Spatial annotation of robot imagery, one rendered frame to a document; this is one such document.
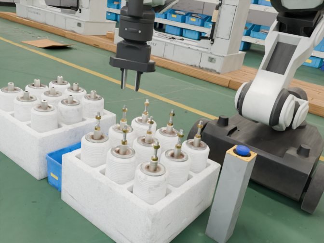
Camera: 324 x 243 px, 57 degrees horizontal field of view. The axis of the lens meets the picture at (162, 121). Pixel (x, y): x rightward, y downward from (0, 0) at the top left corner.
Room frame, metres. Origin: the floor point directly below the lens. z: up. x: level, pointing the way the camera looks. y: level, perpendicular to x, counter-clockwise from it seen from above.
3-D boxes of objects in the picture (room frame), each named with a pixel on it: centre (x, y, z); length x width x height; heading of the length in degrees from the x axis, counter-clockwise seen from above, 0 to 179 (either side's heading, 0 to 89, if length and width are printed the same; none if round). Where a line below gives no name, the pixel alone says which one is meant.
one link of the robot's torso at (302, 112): (1.39, -0.57, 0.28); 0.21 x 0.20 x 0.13; 147
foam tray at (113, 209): (0.89, 0.04, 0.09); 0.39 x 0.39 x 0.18; 56
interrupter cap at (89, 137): (0.86, 0.20, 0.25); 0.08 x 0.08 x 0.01
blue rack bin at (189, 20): (6.37, -0.41, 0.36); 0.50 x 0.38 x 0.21; 148
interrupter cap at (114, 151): (0.79, 0.10, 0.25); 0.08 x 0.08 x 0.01
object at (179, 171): (0.82, -0.06, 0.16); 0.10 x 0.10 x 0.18
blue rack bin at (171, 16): (6.59, -0.03, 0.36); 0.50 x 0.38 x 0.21; 148
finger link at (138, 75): (0.79, 0.08, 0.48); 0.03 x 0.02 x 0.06; 176
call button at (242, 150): (0.79, -0.25, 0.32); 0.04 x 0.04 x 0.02
